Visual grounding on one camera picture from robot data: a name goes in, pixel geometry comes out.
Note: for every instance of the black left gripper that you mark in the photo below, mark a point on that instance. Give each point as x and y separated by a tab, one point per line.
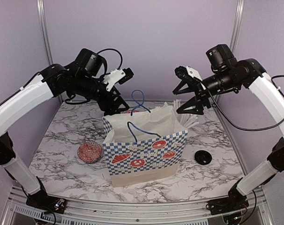
111	108

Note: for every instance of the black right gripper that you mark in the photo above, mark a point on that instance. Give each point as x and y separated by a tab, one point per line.
201	94

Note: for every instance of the blue checkered paper bag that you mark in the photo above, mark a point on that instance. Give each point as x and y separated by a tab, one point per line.
143	146

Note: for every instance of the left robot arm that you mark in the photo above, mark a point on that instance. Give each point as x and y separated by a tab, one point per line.
86	76

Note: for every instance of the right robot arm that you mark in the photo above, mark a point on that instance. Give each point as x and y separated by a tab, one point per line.
230	75

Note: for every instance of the bundle of white straws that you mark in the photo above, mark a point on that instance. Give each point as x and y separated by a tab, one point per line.
186	120

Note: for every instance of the red patterned bowl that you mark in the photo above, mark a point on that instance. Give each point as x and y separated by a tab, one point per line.
131	111
90	152

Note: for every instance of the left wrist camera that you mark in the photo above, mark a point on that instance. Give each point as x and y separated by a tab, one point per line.
119	76

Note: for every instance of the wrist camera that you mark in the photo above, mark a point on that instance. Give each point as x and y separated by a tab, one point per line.
187	73
119	76

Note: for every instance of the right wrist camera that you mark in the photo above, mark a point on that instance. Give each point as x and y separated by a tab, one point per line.
187	73

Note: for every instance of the right aluminium frame post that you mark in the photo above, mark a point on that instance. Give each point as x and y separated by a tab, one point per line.
237	25

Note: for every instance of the aluminium frame post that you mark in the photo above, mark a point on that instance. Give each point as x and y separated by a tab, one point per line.
237	25
44	30

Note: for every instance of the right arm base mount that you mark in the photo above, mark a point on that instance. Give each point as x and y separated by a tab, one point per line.
226	204

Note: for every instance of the aluminium front rail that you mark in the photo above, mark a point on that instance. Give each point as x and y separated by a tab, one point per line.
88	212

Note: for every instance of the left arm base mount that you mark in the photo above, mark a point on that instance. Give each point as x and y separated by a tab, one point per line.
49	203

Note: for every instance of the left aluminium frame post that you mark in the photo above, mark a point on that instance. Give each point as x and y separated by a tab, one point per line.
44	30

